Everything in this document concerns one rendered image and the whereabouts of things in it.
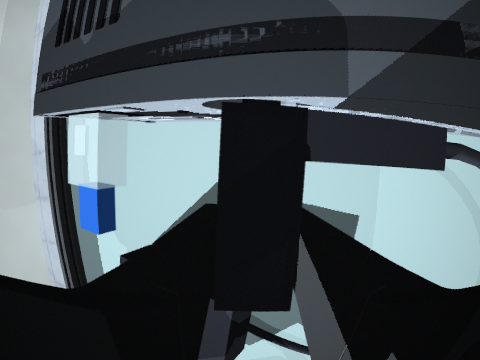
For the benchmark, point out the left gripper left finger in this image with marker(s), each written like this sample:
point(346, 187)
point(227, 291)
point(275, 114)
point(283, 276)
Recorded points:
point(151, 307)

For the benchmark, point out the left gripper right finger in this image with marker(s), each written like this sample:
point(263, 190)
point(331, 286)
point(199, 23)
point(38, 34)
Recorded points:
point(355, 304)

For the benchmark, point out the black box with vent slots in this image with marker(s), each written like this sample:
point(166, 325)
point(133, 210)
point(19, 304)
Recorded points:
point(102, 61)

